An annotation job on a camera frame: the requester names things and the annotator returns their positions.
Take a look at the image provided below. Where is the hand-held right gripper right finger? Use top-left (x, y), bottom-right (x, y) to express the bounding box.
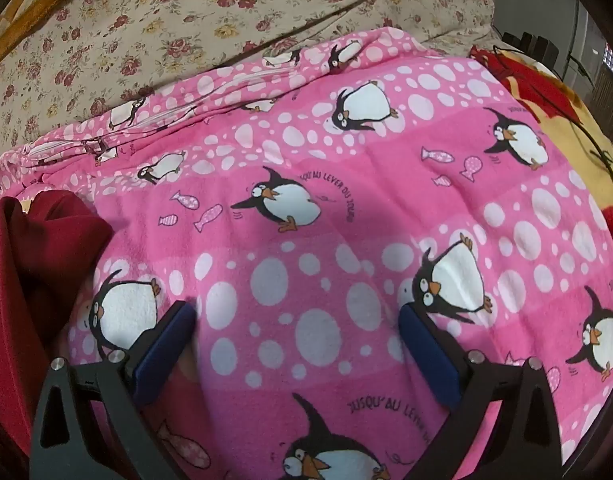
top-left (399, 305), bottom-right (563, 480)

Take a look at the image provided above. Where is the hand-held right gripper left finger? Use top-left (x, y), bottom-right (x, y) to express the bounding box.
top-left (30, 302), bottom-right (197, 480)

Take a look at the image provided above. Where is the dark red garment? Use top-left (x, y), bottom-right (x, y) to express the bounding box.
top-left (0, 195), bottom-right (114, 480)

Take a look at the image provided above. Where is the pink penguin print blanket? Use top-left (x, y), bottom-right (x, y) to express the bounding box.
top-left (0, 27), bottom-right (613, 480)

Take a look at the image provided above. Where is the red and yellow blanket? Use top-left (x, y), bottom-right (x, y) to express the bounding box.
top-left (469, 44), bottom-right (613, 241)

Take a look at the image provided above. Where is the black furniture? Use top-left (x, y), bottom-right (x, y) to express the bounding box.
top-left (503, 30), bottom-right (561, 77)

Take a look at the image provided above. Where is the beige floral bed quilt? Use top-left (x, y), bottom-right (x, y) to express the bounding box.
top-left (0, 0), bottom-right (497, 171)

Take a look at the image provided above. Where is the black cable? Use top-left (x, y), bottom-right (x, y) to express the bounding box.
top-left (491, 45), bottom-right (613, 173)

